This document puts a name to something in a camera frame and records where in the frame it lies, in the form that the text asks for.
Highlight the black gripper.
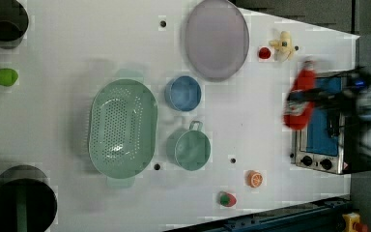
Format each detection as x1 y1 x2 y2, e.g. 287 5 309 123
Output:
285 67 371 113

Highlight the red plush ketchup bottle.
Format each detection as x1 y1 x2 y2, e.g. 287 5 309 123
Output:
283 60 316 131

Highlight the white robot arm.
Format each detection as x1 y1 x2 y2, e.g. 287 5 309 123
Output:
283 67 371 175

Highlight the black toaster oven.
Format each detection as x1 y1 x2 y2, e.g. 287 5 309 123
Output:
291 72 371 175

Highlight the plush peeled banana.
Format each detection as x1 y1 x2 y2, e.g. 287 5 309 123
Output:
269 31 297 62

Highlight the small red plush strawberry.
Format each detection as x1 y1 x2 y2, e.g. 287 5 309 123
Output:
258 47 271 59

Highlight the plush orange slice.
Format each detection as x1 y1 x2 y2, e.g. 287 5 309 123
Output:
246 170 263 188

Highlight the large red plush strawberry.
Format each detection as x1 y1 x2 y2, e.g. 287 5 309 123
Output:
219 191 237 207

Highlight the blue plastic cup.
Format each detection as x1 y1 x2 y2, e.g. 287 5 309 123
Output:
164 75 202 112

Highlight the green plastic colander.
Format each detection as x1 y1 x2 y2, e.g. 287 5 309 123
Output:
88 69 158 189

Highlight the black cylinder with green strip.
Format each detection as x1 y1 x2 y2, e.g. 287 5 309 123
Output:
0 164 58 232

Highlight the green plush fruit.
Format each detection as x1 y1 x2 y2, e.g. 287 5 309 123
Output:
0 69 18 87

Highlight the black cylinder upper corner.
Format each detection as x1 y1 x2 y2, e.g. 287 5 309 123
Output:
0 0 29 49

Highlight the blue metal frame rail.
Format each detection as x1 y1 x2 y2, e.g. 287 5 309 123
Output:
166 197 353 232

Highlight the green mug with handle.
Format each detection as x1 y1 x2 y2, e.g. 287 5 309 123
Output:
166 121 211 171

